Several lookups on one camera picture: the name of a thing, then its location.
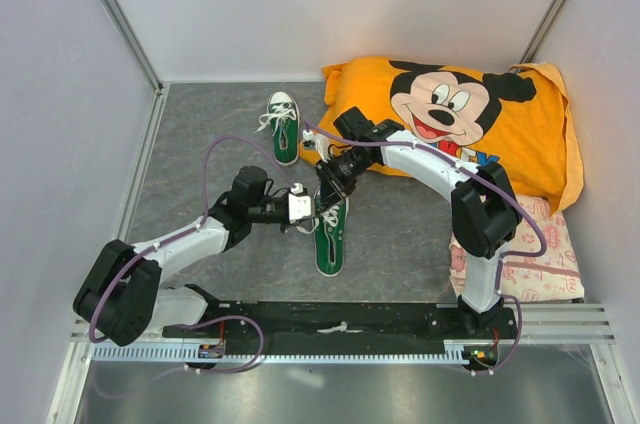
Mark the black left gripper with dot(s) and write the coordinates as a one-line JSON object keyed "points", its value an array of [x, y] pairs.
{"points": [[294, 223]]}

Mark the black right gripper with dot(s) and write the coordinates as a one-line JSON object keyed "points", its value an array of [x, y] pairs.
{"points": [[329, 195]]}

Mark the white shoelace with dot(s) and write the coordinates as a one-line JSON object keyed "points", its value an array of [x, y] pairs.
{"points": [[332, 218]]}

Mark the green canvas sneaker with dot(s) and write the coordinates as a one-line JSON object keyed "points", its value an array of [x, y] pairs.
{"points": [[329, 246], [283, 118]]}

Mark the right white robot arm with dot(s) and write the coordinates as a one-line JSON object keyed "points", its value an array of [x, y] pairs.
{"points": [[483, 207]]}

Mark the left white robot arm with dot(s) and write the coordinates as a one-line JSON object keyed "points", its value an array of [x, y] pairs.
{"points": [[122, 297]]}

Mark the orange Mickey Mouse cloth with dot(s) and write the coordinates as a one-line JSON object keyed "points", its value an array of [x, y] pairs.
{"points": [[520, 119]]}

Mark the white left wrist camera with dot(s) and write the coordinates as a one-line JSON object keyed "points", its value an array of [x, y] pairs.
{"points": [[300, 205]]}

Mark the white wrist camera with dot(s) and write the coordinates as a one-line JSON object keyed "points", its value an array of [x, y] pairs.
{"points": [[313, 141], [300, 205]]}

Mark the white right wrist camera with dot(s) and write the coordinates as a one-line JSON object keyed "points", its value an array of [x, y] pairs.
{"points": [[313, 141]]}

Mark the white cable tie on rail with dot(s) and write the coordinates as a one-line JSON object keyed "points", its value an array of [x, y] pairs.
{"points": [[343, 327]]}

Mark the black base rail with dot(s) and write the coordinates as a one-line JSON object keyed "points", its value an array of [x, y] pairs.
{"points": [[406, 319]]}

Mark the grey slotted cable duct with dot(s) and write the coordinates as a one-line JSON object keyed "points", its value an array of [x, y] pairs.
{"points": [[201, 354]]}

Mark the aluminium frame rail front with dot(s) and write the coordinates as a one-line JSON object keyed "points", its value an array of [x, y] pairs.
{"points": [[535, 320]]}

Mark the left aluminium corner post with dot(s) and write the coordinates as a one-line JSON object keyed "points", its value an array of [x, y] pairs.
{"points": [[132, 42]]}

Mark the aluminium corner post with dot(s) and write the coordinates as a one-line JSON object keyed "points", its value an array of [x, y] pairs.
{"points": [[132, 42], [543, 30]]}

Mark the right aluminium corner post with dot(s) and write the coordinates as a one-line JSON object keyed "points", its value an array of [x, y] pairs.
{"points": [[543, 30]]}

